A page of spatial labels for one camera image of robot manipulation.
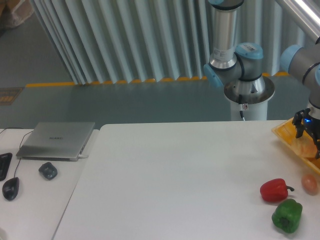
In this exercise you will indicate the white folding partition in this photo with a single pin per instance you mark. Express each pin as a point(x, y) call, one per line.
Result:
point(127, 40)

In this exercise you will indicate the silver laptop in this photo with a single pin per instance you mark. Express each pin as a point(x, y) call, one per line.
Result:
point(58, 141)

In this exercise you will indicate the green bell pepper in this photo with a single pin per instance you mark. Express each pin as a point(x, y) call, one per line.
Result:
point(287, 215)

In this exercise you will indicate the black earbud case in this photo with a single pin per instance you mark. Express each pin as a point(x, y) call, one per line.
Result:
point(48, 171)

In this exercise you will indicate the black keyboard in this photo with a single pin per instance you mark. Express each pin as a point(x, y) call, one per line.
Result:
point(5, 161)

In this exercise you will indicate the brown egg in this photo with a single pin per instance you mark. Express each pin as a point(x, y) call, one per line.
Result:
point(309, 184)

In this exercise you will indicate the yellow woven basket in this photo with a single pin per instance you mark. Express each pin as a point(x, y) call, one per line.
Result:
point(286, 132)

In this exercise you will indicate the black computer mouse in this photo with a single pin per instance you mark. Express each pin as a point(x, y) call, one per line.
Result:
point(10, 188)

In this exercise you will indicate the triangular bread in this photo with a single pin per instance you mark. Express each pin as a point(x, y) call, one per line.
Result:
point(304, 147)

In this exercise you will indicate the red bell pepper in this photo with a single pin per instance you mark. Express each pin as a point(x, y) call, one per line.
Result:
point(275, 190)

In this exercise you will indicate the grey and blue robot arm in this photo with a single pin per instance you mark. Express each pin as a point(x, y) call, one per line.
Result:
point(238, 67)

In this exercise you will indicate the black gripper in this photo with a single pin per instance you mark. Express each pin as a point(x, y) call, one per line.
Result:
point(303, 121)

